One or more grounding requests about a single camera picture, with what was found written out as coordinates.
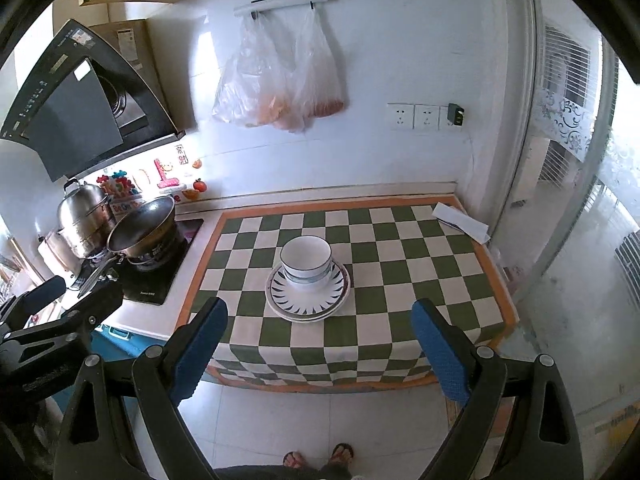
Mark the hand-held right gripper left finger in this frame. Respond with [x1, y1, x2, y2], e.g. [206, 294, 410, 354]
[52, 296, 230, 480]

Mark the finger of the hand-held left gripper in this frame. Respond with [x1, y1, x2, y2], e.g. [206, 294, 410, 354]
[50, 280, 126, 350]
[0, 275, 67, 333]

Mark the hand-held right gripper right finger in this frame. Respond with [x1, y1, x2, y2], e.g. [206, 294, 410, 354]
[410, 297, 586, 480]

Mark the white plate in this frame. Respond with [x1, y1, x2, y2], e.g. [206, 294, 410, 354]
[265, 262, 352, 324]

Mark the white bowl with dark rim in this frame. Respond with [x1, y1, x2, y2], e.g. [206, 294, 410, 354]
[280, 236, 332, 273]

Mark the teal cabinet front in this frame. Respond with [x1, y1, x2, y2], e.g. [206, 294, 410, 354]
[92, 324, 168, 358]

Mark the small steel pot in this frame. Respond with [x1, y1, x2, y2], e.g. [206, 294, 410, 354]
[39, 227, 83, 276]

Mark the black gas stove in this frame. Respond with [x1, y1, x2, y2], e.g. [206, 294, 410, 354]
[75, 217, 205, 307]

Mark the steel steamer pot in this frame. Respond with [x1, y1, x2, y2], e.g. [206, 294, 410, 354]
[57, 180, 117, 261]

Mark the green checkered tablecloth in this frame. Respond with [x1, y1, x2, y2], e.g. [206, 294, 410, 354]
[175, 195, 521, 393]

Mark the steel wok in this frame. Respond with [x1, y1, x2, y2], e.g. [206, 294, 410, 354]
[77, 195, 177, 296]

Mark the folded white paper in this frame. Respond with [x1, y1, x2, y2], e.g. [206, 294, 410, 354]
[432, 202, 491, 243]

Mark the person's right foot in sandal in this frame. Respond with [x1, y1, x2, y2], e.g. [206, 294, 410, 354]
[327, 442, 355, 466]

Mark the person's dark clothing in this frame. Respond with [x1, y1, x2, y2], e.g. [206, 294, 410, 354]
[217, 464, 361, 480]

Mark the black range hood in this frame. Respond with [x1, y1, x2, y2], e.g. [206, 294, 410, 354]
[0, 19, 186, 183]

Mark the large clear plastic bag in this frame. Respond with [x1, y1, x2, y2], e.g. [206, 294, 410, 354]
[211, 12, 311, 133]

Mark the sliding glass door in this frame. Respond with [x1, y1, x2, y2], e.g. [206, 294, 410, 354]
[500, 0, 640, 411]

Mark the small clear plastic bag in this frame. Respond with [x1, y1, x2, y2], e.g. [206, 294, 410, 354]
[292, 5, 346, 118]

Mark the colourful wall sticker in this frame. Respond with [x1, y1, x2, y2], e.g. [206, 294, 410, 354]
[96, 172, 141, 201]

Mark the pink wall sticker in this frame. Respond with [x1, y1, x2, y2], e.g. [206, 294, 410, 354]
[152, 158, 180, 190]

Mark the wall hook rail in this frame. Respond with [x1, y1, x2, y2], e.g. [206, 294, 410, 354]
[234, 0, 361, 17]

